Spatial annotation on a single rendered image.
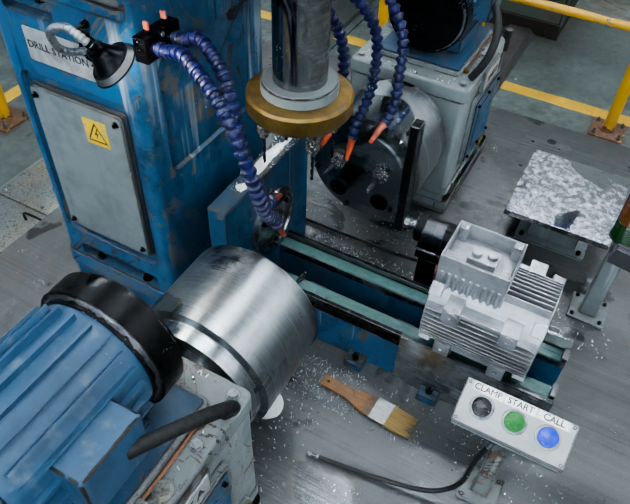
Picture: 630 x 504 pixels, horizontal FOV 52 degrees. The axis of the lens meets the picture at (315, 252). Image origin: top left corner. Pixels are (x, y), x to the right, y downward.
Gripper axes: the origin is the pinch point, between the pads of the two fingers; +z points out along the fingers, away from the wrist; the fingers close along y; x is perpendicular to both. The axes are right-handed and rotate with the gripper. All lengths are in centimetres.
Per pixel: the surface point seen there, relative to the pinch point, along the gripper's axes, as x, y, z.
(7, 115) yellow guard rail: 156, -86, 251
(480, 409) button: 17.5, 24.4, 9.8
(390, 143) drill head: 17, -21, 46
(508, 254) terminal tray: 13.8, -4.3, 15.9
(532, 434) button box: 17.0, 24.1, 1.8
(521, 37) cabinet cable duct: 129, -305, 56
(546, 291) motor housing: 13.4, 0.0, 7.9
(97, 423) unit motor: -2, 62, 46
